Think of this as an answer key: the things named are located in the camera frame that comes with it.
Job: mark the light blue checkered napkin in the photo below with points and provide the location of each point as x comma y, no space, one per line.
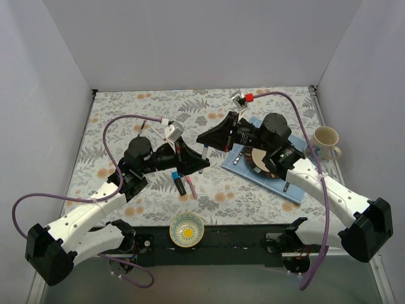
242,169

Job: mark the yellow centre patterned bowl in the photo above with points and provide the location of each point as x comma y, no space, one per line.
186,230

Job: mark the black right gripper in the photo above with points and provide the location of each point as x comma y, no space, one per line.
234,132

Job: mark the black blue highlighter pen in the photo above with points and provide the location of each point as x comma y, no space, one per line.
177,178

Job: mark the aluminium frame rail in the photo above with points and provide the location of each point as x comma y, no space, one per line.
377,268

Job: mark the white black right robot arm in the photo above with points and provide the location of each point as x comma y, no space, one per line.
366,225

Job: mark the floral patterned tablecloth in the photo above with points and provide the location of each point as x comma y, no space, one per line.
223,197

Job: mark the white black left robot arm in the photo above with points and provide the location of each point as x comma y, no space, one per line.
54,250

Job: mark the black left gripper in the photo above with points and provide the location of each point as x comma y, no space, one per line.
180,157

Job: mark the pink marker pen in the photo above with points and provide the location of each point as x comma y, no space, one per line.
192,188

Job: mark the white blue marker pen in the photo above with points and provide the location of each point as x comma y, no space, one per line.
203,156

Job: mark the purple black pen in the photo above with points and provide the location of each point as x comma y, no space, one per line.
141,128

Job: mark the knife black handle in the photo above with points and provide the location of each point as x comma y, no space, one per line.
286,186

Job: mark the striped rim cream plate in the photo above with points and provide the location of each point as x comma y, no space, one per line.
254,159

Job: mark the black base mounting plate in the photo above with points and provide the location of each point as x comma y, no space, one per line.
229,245

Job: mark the cream painted mug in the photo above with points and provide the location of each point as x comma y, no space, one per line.
324,143

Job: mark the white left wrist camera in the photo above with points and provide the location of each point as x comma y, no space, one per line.
172,132

